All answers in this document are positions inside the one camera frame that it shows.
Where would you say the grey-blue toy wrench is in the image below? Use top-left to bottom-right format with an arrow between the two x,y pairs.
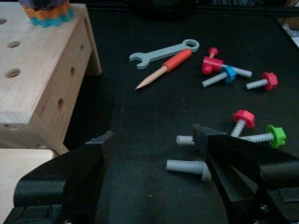
129,38 -> 202,70

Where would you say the pale grey background object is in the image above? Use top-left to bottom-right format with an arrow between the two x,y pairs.
282,23 -> 299,47

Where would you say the grey smooth toy peg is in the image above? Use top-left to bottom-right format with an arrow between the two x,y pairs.
166,158 -> 213,183

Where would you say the light wooden toy workbench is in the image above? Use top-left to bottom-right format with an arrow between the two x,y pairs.
0,2 -> 103,156

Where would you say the red toy clamp piece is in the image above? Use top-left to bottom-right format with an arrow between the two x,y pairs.
201,46 -> 226,76

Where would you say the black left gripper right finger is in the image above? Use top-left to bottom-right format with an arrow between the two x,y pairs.
191,123 -> 299,224

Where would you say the red-headed toy screw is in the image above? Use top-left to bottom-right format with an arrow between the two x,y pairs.
246,72 -> 280,92
229,109 -> 258,138

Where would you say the green-headed toy screw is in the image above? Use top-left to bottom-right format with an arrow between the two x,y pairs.
238,124 -> 288,149

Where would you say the orange toy gear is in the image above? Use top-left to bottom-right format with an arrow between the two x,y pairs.
22,2 -> 73,21

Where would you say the grey threaded toy screw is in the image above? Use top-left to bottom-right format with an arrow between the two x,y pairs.
175,135 -> 197,146

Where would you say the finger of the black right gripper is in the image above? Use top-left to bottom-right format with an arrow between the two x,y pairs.
34,0 -> 63,9

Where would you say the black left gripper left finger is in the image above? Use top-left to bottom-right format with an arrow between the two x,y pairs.
14,129 -> 117,224

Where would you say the light wooden board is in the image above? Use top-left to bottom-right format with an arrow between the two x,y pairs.
0,148 -> 57,224

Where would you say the teal toy gear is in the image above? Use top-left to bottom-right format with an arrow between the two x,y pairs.
30,8 -> 75,29

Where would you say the blue-headed toy screw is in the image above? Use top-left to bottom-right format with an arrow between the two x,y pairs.
201,65 -> 239,88

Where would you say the wooden screwdriver with red handle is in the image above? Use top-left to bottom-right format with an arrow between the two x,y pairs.
135,48 -> 194,91

